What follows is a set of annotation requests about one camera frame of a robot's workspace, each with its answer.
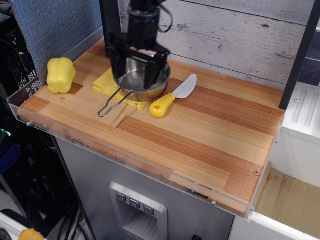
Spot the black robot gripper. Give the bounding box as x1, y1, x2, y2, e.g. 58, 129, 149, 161
110, 0, 171, 89

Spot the yellow plastic bell pepper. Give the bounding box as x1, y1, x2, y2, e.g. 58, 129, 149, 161
46, 57, 76, 94

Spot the yellow folded cloth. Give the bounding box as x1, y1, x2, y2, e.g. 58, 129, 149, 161
92, 68, 149, 110

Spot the blue fabric panel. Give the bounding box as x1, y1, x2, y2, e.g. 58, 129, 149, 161
9, 0, 103, 81

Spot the clear acrylic table guard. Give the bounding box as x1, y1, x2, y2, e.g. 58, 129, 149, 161
9, 39, 285, 218

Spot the silver toy fridge cabinet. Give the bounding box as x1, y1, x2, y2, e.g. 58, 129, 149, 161
57, 139, 234, 240

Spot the yellow object bottom left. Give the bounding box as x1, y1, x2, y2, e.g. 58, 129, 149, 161
18, 228, 45, 240

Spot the white toy sink unit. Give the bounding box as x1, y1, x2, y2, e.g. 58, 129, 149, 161
229, 83, 320, 240

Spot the stainless steel pot with handle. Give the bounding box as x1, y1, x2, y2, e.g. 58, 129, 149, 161
98, 58, 172, 117

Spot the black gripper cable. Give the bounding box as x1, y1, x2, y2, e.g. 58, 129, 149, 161
158, 3, 174, 34

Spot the toy knife with yellow handle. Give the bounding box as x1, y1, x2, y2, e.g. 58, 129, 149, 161
149, 74, 198, 118

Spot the black vertical post left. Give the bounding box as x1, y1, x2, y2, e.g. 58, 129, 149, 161
99, 0, 123, 60

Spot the black vertical post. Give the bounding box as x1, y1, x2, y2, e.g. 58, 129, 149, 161
279, 0, 320, 110
99, 0, 123, 60

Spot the black vertical post right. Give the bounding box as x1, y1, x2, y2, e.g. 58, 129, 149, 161
279, 0, 320, 110

